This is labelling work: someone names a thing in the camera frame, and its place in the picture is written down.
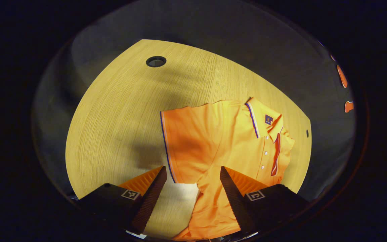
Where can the orange T-shirt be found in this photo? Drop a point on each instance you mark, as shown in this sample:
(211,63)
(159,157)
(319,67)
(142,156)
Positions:
(213,141)

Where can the black backdrop cloth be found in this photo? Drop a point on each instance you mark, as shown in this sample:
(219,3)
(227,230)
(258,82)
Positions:
(247,43)

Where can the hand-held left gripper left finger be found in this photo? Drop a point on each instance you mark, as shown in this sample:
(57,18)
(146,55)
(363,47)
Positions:
(149,201)

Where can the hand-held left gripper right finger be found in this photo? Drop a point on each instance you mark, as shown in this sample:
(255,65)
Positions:
(235,201)

